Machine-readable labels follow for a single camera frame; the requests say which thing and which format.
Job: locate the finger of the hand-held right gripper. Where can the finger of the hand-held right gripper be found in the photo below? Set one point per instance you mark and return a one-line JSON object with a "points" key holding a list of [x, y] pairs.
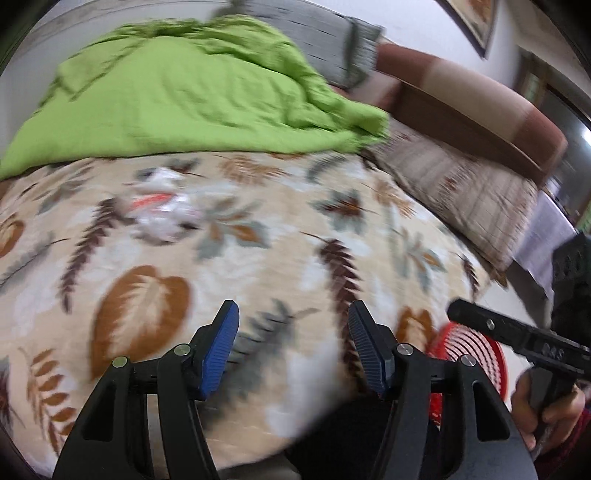
{"points": [[489, 325]]}

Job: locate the red plastic mesh basket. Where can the red plastic mesh basket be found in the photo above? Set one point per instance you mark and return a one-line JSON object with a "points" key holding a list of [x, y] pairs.
{"points": [[480, 344]]}

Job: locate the gray quilted pillow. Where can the gray quilted pillow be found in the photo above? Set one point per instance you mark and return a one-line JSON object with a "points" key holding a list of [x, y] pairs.
{"points": [[332, 41]]}

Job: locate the dark framed wall picture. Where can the dark framed wall picture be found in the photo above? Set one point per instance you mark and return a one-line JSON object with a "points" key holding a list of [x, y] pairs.
{"points": [[475, 18]]}

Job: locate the striped floral pillow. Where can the striped floral pillow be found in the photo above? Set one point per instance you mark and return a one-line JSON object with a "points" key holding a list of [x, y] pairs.
{"points": [[461, 198]]}

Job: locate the green quilt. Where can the green quilt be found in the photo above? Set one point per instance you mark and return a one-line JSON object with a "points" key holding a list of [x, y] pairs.
{"points": [[175, 92]]}

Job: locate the brown and beige headboard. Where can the brown and beige headboard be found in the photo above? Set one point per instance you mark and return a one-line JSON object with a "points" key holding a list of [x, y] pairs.
{"points": [[471, 106]]}

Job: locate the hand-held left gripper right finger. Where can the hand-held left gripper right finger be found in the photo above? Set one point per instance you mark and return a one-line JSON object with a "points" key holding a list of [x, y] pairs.
{"points": [[369, 350]]}

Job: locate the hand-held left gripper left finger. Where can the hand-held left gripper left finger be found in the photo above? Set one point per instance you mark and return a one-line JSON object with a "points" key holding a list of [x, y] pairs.
{"points": [[219, 350]]}

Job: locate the person's right hand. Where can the person's right hand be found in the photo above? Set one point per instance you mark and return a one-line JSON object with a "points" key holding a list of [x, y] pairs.
{"points": [[526, 410]]}

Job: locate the dark wooden door frame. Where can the dark wooden door frame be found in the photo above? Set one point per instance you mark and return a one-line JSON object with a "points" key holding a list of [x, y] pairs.
{"points": [[554, 92]]}

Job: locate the clear plastic bag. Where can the clear plastic bag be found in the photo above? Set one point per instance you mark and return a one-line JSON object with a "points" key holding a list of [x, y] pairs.
{"points": [[171, 226]]}

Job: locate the white paper scrap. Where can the white paper scrap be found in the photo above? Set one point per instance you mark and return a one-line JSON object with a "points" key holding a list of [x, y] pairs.
{"points": [[161, 177]]}

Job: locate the leaf-print blanket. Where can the leaf-print blanket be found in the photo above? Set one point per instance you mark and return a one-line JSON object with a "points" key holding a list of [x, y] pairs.
{"points": [[231, 277]]}

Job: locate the pale lavender cloth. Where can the pale lavender cloth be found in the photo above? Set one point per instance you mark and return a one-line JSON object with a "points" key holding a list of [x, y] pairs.
{"points": [[545, 240]]}

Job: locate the person's right forearm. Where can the person's right forearm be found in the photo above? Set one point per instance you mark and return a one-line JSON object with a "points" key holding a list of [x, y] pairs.
{"points": [[575, 438]]}

